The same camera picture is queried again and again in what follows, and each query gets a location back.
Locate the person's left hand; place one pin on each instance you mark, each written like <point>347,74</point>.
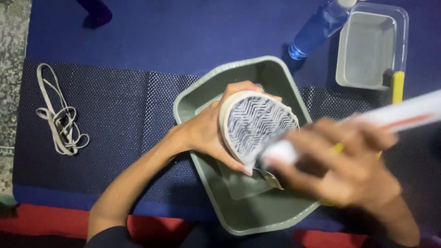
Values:
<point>203,131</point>

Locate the person's right hand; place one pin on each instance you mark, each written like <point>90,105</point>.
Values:
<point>351,172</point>

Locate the person's right fingers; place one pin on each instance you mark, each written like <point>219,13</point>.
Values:
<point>330,137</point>

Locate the white sneaker with zigzag sole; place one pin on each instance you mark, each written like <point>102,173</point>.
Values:
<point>256,124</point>

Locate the white tube with red print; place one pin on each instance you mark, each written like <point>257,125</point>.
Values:
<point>406,113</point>

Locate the clear plastic container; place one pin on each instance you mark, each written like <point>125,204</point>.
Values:
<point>368,51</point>

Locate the grey plastic basin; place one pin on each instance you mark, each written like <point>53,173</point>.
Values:
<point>262,213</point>

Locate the blue plastic water bottle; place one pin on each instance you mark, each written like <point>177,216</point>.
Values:
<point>317,27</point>

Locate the blue cloth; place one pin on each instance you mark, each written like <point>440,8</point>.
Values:
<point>179,38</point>

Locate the dark blue perforated mat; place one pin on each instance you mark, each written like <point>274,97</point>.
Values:
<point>131,117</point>

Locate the person's dark clothing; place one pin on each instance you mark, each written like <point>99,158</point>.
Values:
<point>113,239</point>

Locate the dark purple object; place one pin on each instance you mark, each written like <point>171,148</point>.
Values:
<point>96,12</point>

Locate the beige shoelace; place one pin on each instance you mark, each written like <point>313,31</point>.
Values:
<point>60,124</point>

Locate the red cloth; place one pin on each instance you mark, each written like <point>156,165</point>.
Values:
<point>51,222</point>

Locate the grey patterned rug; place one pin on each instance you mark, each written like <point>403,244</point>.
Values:
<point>12,86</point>

